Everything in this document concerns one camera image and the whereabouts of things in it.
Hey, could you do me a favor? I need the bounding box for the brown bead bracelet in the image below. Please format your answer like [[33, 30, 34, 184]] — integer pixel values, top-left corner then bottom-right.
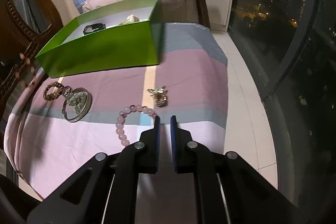
[[42, 81, 72, 101]]

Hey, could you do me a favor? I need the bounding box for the pink quartz bead bracelet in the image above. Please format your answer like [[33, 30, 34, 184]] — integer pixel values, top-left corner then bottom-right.
[[115, 104, 158, 148]]

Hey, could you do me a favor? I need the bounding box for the wooden armchair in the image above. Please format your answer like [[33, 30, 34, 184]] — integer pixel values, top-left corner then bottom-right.
[[183, 0, 226, 31]]

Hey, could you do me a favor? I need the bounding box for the carved dark wooden chair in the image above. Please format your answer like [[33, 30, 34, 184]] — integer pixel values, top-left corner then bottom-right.
[[1, 0, 63, 115]]

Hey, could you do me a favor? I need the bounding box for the silver bangle with jade charms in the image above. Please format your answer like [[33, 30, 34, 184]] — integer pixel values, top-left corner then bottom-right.
[[62, 86, 92, 123]]

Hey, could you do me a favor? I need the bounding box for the green cardboard box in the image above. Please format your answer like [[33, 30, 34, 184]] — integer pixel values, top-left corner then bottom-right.
[[36, 0, 163, 78]]

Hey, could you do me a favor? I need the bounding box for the black wristwatch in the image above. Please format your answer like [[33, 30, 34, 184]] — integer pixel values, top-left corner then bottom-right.
[[83, 23, 106, 35]]

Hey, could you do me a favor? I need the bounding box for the cream white wristwatch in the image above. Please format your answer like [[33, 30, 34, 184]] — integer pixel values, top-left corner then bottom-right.
[[118, 14, 140, 26]]

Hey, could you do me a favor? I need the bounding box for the pink plaid bedsheet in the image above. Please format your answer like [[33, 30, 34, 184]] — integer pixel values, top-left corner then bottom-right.
[[4, 23, 228, 198]]

